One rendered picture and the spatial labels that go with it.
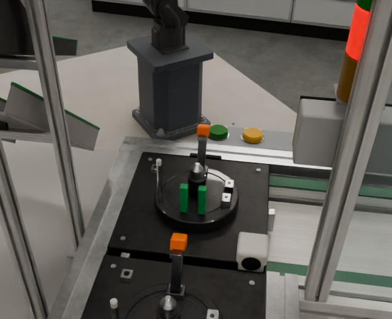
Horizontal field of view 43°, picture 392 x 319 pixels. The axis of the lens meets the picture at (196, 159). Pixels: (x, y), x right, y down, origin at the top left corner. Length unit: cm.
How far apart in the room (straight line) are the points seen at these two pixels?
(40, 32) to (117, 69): 82
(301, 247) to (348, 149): 34
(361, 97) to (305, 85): 271
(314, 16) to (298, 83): 73
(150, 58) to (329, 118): 58
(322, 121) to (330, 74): 285
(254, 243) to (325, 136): 23
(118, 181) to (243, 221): 24
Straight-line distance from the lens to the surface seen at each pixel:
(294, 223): 89
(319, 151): 58
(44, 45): 67
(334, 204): 60
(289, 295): 73
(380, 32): 49
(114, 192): 88
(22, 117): 71
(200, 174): 78
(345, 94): 55
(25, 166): 113
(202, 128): 82
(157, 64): 104
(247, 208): 82
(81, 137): 87
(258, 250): 73
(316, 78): 332
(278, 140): 100
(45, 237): 95
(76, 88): 138
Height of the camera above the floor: 153
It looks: 38 degrees down
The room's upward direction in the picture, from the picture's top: 1 degrees clockwise
